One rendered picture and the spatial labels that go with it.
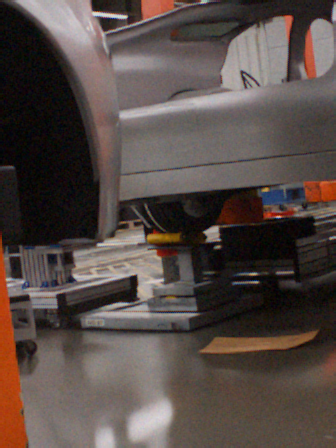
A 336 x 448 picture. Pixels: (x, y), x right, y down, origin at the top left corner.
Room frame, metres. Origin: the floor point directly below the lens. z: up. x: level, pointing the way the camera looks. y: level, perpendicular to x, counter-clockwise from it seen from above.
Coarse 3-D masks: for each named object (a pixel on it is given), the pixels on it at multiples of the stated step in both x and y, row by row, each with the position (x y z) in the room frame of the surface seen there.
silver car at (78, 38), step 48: (0, 0) 1.93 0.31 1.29; (48, 0) 2.05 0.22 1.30; (0, 48) 2.13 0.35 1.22; (48, 48) 2.07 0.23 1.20; (96, 48) 2.23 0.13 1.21; (0, 96) 2.27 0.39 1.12; (48, 96) 2.18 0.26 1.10; (96, 96) 2.19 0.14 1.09; (0, 144) 2.31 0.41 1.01; (48, 144) 2.26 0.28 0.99; (96, 144) 2.17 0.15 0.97; (0, 192) 1.98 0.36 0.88; (48, 192) 2.30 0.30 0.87; (96, 192) 2.19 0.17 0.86; (48, 240) 2.29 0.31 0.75; (96, 240) 2.17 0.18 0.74
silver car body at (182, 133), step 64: (256, 0) 5.76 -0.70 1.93; (320, 0) 6.38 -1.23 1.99; (128, 64) 5.00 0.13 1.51; (192, 64) 5.49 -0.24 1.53; (128, 128) 4.29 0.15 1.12; (192, 128) 4.07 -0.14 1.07; (256, 128) 3.88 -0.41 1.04; (320, 128) 3.72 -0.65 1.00; (128, 192) 4.44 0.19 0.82; (192, 192) 4.19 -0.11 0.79
